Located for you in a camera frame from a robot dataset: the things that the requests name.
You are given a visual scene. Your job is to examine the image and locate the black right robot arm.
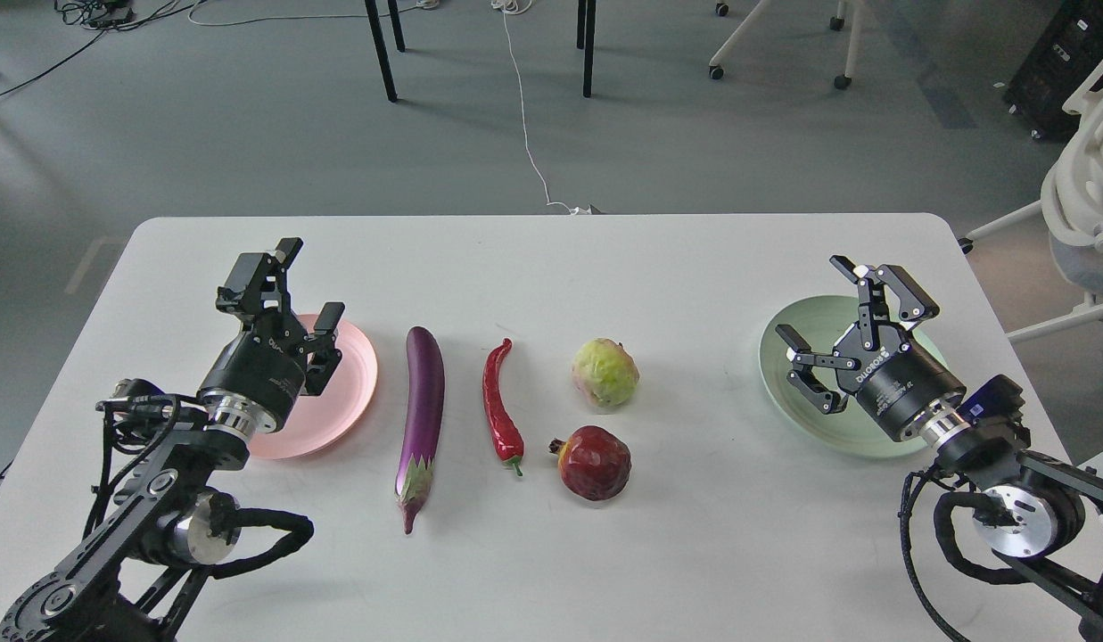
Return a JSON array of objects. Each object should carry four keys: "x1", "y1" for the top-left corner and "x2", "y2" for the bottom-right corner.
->
[{"x1": 775, "y1": 255, "x2": 1103, "y2": 641}]

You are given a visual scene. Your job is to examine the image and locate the black floor cables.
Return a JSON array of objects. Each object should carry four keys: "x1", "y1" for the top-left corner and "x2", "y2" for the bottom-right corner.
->
[{"x1": 0, "y1": 0, "x2": 204, "y2": 108}]

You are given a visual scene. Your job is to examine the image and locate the white chair base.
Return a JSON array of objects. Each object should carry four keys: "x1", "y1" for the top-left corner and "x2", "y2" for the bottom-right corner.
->
[{"x1": 706, "y1": 1, "x2": 868, "y2": 90}]

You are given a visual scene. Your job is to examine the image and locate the black table leg right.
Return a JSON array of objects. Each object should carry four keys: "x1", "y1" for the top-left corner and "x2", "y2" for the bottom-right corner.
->
[{"x1": 576, "y1": 0, "x2": 597, "y2": 98}]

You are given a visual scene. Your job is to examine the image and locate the green yellow round fruit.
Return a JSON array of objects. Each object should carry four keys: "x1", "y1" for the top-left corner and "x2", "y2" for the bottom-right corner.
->
[{"x1": 572, "y1": 338, "x2": 640, "y2": 407}]

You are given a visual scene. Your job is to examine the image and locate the black table leg left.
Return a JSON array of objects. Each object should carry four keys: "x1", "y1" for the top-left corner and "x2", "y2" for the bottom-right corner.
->
[{"x1": 364, "y1": 0, "x2": 406, "y2": 104}]

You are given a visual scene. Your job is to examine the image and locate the purple eggplant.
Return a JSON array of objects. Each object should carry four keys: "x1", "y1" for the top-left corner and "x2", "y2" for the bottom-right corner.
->
[{"x1": 393, "y1": 327, "x2": 446, "y2": 535}]

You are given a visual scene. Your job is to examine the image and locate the black equipment case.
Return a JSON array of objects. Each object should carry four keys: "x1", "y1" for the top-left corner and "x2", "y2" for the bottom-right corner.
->
[{"x1": 1003, "y1": 1, "x2": 1103, "y2": 142}]

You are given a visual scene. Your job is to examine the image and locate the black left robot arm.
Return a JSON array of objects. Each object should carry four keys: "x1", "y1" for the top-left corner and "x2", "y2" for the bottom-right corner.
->
[{"x1": 0, "y1": 237, "x2": 346, "y2": 641}]

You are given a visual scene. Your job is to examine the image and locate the red chili pepper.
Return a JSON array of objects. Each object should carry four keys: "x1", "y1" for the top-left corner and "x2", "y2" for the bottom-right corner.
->
[{"x1": 482, "y1": 338, "x2": 525, "y2": 478}]

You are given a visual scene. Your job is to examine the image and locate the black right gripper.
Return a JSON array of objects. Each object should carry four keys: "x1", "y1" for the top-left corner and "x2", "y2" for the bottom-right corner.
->
[{"x1": 775, "y1": 255, "x2": 967, "y2": 443}]

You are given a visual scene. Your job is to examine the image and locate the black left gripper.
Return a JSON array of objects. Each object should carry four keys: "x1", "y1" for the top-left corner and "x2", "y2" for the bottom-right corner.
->
[{"x1": 197, "y1": 237, "x2": 346, "y2": 434}]

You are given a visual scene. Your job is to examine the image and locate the white office chair right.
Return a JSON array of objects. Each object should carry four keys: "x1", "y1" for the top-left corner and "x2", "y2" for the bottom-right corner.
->
[{"x1": 959, "y1": 61, "x2": 1103, "y2": 344}]

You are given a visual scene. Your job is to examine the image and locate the pink plate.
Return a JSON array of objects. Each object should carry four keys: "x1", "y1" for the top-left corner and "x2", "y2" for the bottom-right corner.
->
[{"x1": 249, "y1": 318, "x2": 377, "y2": 460}]

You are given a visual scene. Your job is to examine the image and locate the light green plate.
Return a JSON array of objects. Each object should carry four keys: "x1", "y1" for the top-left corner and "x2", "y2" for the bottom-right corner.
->
[{"x1": 758, "y1": 295, "x2": 927, "y2": 459}]

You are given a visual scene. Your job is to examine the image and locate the red pomegranate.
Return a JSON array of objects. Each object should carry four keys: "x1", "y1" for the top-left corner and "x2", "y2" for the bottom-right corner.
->
[{"x1": 548, "y1": 425, "x2": 632, "y2": 501}]

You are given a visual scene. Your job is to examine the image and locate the white floor cable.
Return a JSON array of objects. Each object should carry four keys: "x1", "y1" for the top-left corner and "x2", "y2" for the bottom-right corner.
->
[{"x1": 490, "y1": 0, "x2": 597, "y2": 216}]

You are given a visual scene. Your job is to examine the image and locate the black table leg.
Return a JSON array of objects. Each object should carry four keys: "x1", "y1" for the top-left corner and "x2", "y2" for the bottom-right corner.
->
[
  {"x1": 364, "y1": 0, "x2": 406, "y2": 104},
  {"x1": 576, "y1": 0, "x2": 597, "y2": 98}
]

